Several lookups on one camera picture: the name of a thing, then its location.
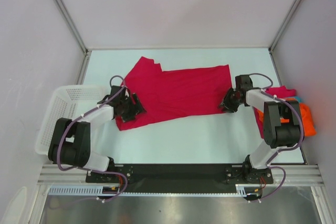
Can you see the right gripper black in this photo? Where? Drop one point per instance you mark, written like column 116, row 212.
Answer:
column 229, row 107

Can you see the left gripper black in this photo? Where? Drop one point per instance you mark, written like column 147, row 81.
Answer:
column 137, row 107

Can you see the crimson red t shirt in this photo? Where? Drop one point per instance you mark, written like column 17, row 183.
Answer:
column 173, row 94

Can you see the white perforated plastic basket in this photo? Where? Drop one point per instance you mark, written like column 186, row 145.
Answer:
column 66, row 102

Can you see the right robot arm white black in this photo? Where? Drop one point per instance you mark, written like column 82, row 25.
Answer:
column 283, row 129

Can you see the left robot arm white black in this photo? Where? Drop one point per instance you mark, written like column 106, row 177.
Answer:
column 72, row 139

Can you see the folded magenta t shirt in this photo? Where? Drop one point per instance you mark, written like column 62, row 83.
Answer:
column 281, row 92

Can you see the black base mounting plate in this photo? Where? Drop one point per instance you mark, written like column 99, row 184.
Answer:
column 191, row 178

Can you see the folded teal t shirt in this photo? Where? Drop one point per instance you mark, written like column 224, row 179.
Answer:
column 298, row 99

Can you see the folded orange t shirt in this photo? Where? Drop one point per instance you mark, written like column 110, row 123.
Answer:
column 308, row 124

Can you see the white slotted cable duct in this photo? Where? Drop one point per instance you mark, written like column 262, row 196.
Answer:
column 97, row 191

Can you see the aluminium extrusion rail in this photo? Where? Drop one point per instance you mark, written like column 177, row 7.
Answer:
column 296, row 175

